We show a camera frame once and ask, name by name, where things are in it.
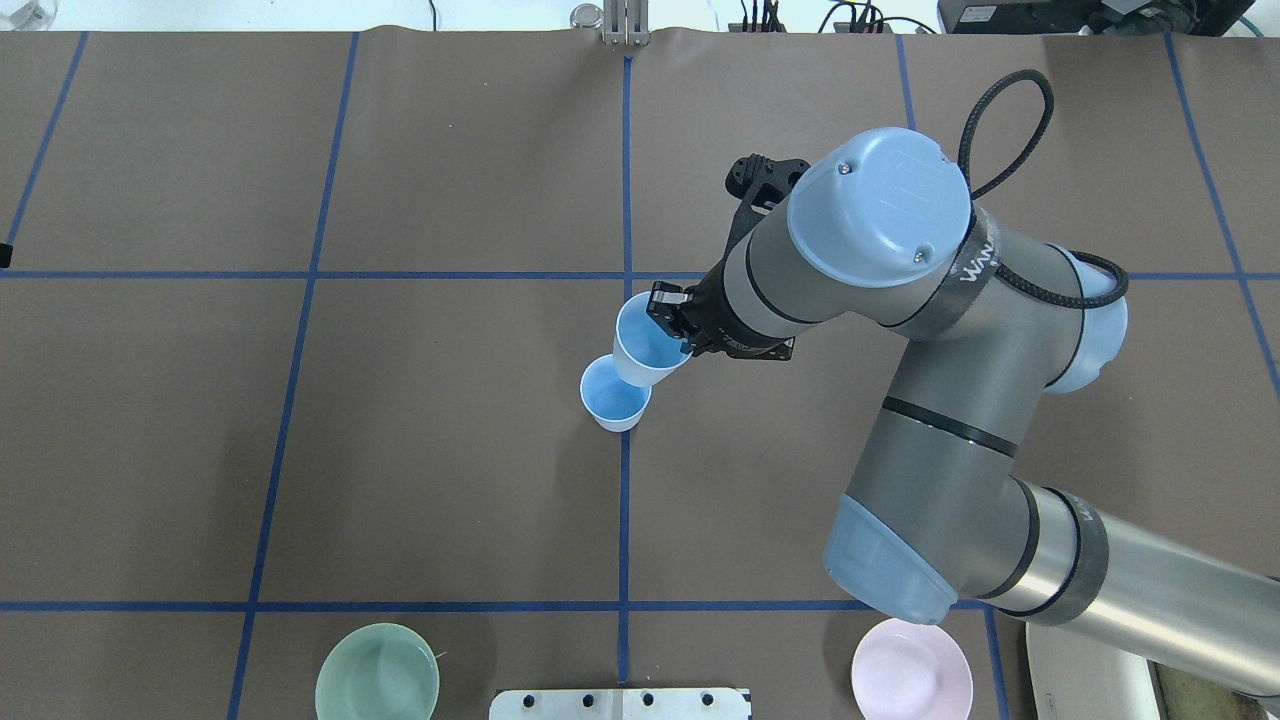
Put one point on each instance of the green bowl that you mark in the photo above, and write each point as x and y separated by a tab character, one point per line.
378	671

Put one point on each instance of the cream toaster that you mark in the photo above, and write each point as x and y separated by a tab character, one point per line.
1075	677

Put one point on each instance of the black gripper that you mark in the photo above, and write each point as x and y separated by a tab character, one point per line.
703	314

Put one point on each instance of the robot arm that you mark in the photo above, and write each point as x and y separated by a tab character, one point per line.
885	227

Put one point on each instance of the aluminium frame post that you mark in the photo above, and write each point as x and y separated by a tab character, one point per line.
625	23

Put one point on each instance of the pink bowl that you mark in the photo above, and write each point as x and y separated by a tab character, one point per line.
909	671

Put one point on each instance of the white camera pillar base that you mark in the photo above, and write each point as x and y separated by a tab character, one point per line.
623	703

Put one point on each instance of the light blue cup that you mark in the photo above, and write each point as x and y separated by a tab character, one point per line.
612	402
643	354

